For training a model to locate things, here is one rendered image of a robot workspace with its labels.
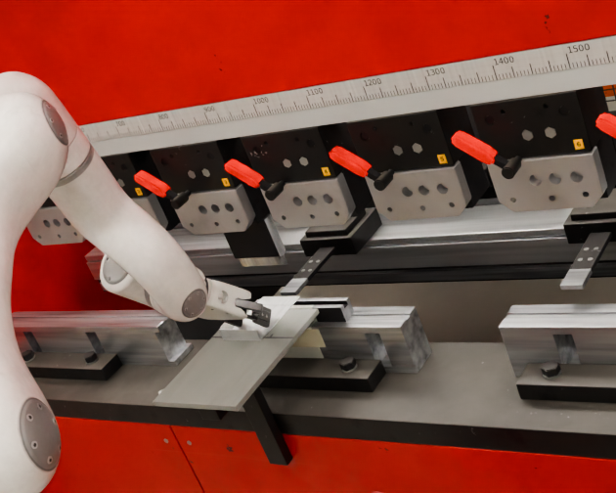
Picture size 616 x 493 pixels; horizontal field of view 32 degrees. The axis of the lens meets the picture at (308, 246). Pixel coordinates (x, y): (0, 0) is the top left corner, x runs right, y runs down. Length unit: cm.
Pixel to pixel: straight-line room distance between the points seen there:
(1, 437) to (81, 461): 132
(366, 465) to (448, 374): 21
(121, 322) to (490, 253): 75
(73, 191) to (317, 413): 58
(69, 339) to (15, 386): 125
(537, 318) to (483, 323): 191
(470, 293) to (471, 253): 181
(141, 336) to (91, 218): 65
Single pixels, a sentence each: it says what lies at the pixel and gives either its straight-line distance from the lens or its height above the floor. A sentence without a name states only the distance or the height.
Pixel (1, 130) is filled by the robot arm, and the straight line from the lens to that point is 122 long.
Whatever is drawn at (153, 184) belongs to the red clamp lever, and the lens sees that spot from 178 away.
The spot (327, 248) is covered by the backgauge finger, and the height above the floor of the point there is 100.
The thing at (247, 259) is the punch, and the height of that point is 109.
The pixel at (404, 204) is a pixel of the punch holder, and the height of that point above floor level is 120.
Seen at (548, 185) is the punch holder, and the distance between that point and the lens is 145.
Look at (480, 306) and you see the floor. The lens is 364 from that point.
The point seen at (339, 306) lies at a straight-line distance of 179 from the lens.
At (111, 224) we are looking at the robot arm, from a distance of 152.
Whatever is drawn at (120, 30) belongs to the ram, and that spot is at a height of 154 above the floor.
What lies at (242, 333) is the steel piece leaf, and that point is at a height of 102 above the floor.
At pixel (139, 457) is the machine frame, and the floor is 74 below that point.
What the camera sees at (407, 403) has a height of 88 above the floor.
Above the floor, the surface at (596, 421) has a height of 87.
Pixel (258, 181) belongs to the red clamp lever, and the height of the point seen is 128.
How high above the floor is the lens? 183
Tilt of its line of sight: 24 degrees down
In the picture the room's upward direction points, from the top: 23 degrees counter-clockwise
